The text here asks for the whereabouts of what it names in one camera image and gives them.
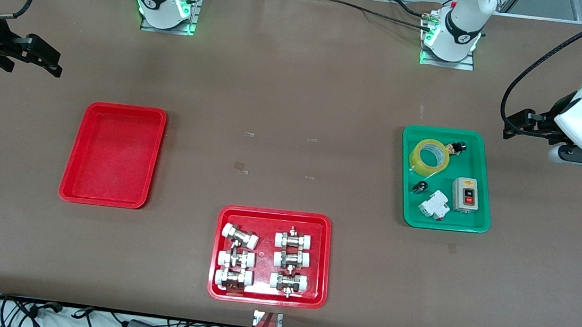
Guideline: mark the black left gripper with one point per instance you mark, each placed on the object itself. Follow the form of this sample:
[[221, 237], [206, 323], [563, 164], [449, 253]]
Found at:
[[544, 124]]

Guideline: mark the yellow tape roll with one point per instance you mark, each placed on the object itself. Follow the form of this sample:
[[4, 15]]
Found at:
[[419, 162]]

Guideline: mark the empty red plastic tray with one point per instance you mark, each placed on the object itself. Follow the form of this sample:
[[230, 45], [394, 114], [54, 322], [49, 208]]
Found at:
[[110, 157]]

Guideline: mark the green plastic tray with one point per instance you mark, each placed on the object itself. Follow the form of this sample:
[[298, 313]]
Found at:
[[425, 214]]

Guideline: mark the brown tape scrap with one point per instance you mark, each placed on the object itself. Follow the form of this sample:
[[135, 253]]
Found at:
[[241, 167]]

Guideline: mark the red tray holding fittings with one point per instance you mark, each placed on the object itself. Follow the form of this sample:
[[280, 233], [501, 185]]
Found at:
[[269, 220]]

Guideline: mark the small black and gold component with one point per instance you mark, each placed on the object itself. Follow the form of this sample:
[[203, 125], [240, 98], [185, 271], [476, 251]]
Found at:
[[452, 149]]

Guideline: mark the small black knob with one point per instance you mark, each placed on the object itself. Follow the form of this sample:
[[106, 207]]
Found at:
[[420, 186]]

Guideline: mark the white circuit breaker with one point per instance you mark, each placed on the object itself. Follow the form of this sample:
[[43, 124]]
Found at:
[[434, 205]]

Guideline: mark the white and brass pipe fitting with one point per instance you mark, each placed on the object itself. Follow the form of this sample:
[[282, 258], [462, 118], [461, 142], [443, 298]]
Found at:
[[288, 282], [241, 236], [233, 278], [291, 259], [292, 239], [236, 258]]

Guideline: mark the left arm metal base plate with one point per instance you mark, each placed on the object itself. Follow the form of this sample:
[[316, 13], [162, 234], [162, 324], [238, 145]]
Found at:
[[466, 65]]

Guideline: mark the grey push-button switch box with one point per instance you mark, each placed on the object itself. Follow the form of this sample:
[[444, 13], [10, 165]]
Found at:
[[461, 201]]

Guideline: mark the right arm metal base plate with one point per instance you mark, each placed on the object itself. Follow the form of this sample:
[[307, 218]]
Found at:
[[194, 15]]

